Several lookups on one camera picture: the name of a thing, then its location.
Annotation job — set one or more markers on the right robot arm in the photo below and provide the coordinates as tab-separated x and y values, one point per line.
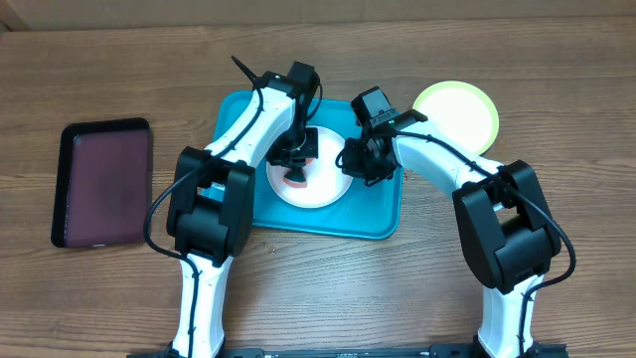
507	234

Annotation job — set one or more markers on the green and red sponge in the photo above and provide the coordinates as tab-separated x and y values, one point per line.
295	177

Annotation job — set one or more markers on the teal plastic serving tray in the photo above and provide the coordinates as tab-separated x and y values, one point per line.
362	212

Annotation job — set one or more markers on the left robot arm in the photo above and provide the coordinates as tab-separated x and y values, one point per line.
212	198

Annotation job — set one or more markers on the green rimmed plate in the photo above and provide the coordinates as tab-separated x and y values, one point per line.
462	112

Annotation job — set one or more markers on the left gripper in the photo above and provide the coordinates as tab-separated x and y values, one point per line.
309	151

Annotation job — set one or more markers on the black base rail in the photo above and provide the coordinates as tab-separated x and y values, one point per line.
433	351

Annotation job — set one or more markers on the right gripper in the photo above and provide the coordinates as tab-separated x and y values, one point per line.
353	168

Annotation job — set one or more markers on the white plate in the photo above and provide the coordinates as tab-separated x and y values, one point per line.
325	181

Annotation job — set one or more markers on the black and maroon tray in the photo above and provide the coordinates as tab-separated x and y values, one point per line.
104	183

